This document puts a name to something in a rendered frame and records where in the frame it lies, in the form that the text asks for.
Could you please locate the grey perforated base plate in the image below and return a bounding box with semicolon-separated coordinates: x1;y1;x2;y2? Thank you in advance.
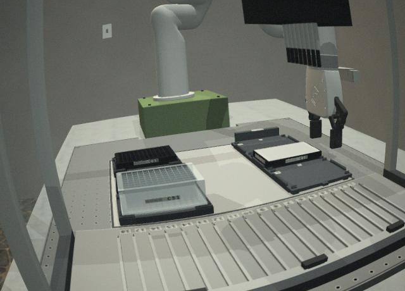
308;246;405;291

